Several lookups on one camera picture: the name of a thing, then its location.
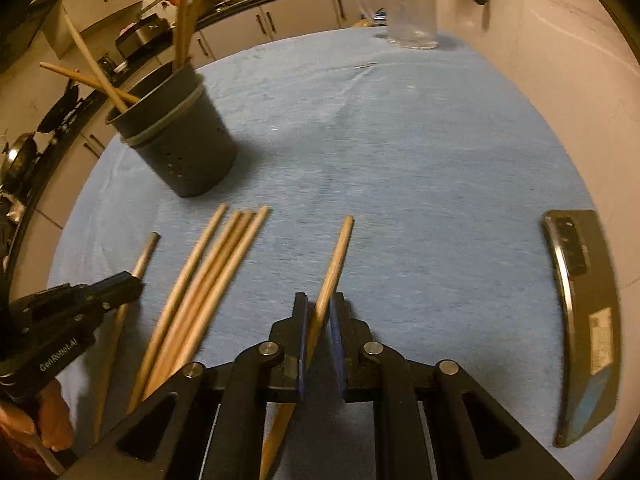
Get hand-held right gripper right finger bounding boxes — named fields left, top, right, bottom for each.
left=329, top=292, right=576, bottom=480

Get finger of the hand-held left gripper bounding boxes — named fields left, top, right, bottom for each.
left=60, top=271, right=146, bottom=333

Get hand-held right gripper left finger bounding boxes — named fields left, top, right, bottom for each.
left=60, top=292, right=310, bottom=480

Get tapered wooden chopstick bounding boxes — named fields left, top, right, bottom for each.
left=141, top=211, right=242, bottom=401
left=126, top=203, right=229, bottom=415
left=92, top=231, right=161, bottom=443
left=181, top=0, right=208, bottom=63
left=259, top=215, right=355, bottom=480
left=150, top=210, right=253, bottom=391
left=172, top=0, right=196, bottom=70
left=63, top=14, right=130, bottom=113
left=39, top=61, right=142, bottom=106
left=170, top=205, right=271, bottom=376

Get black utensil holder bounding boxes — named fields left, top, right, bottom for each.
left=105, top=62, right=238, bottom=198

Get person's left hand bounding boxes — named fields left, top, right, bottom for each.
left=0, top=380, right=76, bottom=453

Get steel wok with lid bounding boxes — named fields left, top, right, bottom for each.
left=0, top=132, right=41, bottom=196

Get black wok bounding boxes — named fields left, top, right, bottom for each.
left=37, top=80, right=83, bottom=133

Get black smartphone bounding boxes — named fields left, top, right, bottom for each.
left=542, top=209, right=622, bottom=448

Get silver rice cooker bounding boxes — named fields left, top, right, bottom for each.
left=115, top=15, right=171, bottom=58

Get dark range hood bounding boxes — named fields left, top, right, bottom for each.
left=0, top=10, right=56, bottom=73

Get beige upper cabinets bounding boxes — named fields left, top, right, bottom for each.
left=30, top=0, right=146, bottom=58

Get black kitchen countertop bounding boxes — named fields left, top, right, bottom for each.
left=0, top=0, right=361, bottom=271

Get beige base cabinets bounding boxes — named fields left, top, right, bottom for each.
left=10, top=0, right=386, bottom=271

